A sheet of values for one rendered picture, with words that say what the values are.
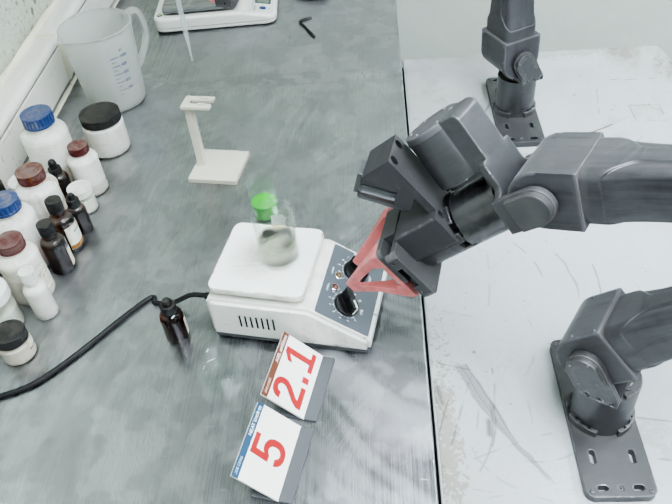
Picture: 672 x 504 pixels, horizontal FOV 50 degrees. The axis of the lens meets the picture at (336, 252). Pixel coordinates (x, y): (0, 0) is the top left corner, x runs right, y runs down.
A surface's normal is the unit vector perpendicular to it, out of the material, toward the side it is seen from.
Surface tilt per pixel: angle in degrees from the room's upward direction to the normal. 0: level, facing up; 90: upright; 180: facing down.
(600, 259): 0
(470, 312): 0
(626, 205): 90
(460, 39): 90
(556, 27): 90
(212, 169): 0
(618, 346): 88
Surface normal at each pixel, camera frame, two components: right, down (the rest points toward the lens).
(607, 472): -0.07, -0.72
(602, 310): -0.65, -0.74
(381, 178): -0.22, 0.69
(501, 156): 0.57, -0.23
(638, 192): -0.46, 0.57
